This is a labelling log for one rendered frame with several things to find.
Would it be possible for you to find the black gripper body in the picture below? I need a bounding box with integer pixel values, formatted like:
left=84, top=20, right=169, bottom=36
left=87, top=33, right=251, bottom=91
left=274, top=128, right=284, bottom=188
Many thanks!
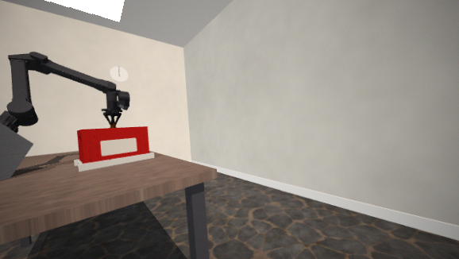
left=102, top=100, right=122, bottom=114

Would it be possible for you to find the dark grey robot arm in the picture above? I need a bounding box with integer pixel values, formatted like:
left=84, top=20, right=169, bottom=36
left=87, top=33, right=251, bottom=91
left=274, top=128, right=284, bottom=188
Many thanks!
left=0, top=52, right=130, bottom=133

